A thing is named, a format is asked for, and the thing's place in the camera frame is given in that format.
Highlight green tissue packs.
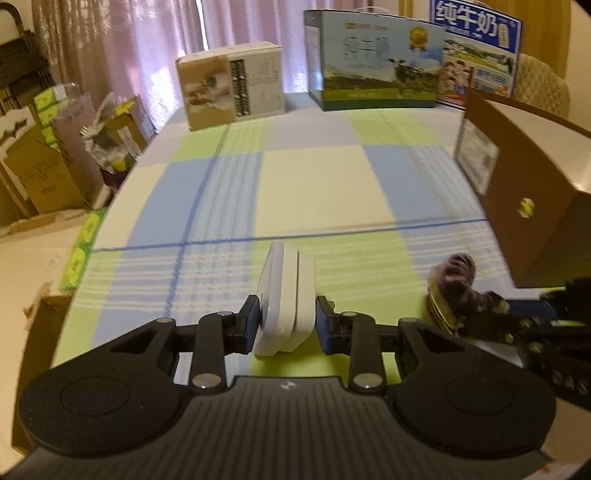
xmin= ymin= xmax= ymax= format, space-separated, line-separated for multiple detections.
xmin=58 ymin=207 xmax=108 ymax=294

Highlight milk carton box with cows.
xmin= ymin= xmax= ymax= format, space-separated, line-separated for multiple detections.
xmin=304 ymin=10 xmax=446 ymax=111

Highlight white power adapter plug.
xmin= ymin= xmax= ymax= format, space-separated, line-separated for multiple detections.
xmin=253 ymin=241 xmax=315 ymax=357

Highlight brown cardboard shoe box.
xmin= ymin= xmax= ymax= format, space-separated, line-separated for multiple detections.
xmin=454 ymin=90 xmax=590 ymax=288

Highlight dark purple hair scrunchie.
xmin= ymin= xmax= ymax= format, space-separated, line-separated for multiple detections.
xmin=426 ymin=253 xmax=509 ymax=334

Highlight pink curtain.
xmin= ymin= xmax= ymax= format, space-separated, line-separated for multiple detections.
xmin=31 ymin=0 xmax=363 ymax=128

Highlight beige white product box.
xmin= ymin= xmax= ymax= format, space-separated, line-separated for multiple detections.
xmin=175 ymin=41 xmax=286 ymax=131

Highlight cardboard boxes on floor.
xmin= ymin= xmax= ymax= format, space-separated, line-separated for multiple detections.
xmin=1 ymin=83 xmax=155 ymax=218

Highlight beige quilted chair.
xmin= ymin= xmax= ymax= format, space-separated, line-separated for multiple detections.
xmin=512 ymin=54 xmax=571 ymax=119

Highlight blue white milk carton box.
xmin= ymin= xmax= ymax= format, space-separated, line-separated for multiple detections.
xmin=430 ymin=0 xmax=523 ymax=108

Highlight checkered bed sheet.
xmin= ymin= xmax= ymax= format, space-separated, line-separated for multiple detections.
xmin=54 ymin=94 xmax=522 ymax=363

